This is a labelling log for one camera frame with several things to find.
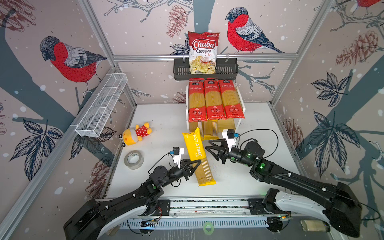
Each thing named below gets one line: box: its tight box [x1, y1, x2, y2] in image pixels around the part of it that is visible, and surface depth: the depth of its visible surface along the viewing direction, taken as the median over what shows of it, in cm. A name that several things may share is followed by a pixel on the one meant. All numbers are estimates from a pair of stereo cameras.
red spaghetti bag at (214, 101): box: [203, 79, 226, 121], surface depth 75 cm
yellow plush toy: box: [118, 122, 153, 147], surface depth 99 cm
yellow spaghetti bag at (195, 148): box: [182, 127, 217, 187], surface depth 70 cm
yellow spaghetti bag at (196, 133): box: [183, 127, 201, 138], surface depth 67 cm
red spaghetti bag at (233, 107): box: [218, 79, 246, 120], surface depth 75 cm
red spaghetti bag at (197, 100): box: [188, 78, 207, 123], surface depth 75 cm
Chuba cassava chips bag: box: [188, 31, 220, 75], surface depth 87 cm
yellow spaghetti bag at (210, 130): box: [201, 119, 219, 141], surface depth 86 cm
